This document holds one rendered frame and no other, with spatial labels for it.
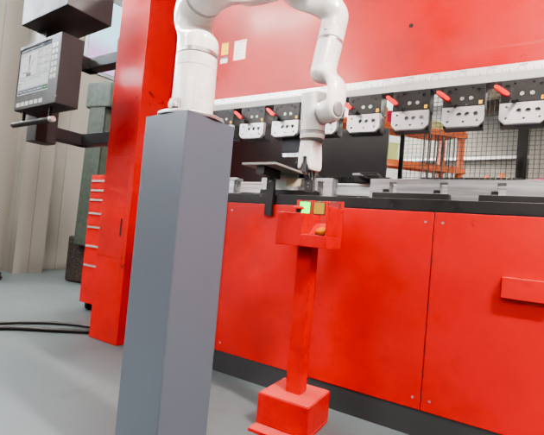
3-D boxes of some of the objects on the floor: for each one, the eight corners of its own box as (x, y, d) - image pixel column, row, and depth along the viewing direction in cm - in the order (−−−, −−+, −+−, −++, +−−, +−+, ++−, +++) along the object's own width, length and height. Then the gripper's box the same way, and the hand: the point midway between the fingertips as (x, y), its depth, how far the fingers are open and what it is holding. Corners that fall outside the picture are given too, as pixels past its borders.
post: (500, 387, 209) (526, 9, 216) (500, 385, 214) (526, 14, 220) (511, 390, 207) (537, 7, 213) (511, 387, 211) (537, 11, 217)
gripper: (313, 134, 129) (310, 191, 130) (330, 141, 142) (327, 192, 143) (292, 135, 133) (289, 191, 134) (311, 141, 146) (308, 192, 147)
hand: (309, 185), depth 139 cm, fingers closed
